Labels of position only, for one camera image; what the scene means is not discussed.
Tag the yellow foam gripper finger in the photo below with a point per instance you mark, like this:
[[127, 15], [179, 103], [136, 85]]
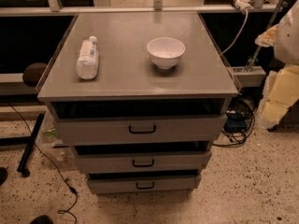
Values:
[[268, 38], [280, 93]]

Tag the grey top drawer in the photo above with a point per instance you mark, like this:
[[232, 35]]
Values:
[[140, 121]]

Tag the grey drawer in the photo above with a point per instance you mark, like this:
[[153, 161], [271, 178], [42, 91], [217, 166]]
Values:
[[140, 121], [143, 181], [147, 157]]

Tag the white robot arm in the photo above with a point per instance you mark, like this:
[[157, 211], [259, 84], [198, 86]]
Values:
[[284, 38]]

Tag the grey middle drawer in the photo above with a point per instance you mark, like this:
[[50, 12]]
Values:
[[147, 157]]

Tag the grey bottom drawer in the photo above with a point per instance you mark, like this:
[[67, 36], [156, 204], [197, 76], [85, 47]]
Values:
[[143, 181]]

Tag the grey drawer cabinet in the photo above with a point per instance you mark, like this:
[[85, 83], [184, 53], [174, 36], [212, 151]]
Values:
[[125, 71]]

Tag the slanted metal rod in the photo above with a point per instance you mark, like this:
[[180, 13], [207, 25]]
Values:
[[259, 4]]

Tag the white ceramic bowl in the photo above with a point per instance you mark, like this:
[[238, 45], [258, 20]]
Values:
[[165, 52]]

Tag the clear plastic water bottle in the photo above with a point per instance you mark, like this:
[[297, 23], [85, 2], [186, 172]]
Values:
[[88, 59]]

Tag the green plastic object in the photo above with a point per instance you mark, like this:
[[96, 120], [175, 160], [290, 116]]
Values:
[[51, 132]]

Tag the brown round ball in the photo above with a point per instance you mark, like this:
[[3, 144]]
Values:
[[33, 73]]

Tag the black metal bar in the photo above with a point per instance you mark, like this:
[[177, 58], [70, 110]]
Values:
[[29, 146]]

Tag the dark shoe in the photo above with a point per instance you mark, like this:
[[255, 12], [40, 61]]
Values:
[[44, 219]]

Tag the grey metal rail frame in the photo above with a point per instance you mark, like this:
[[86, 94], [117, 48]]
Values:
[[247, 79]]

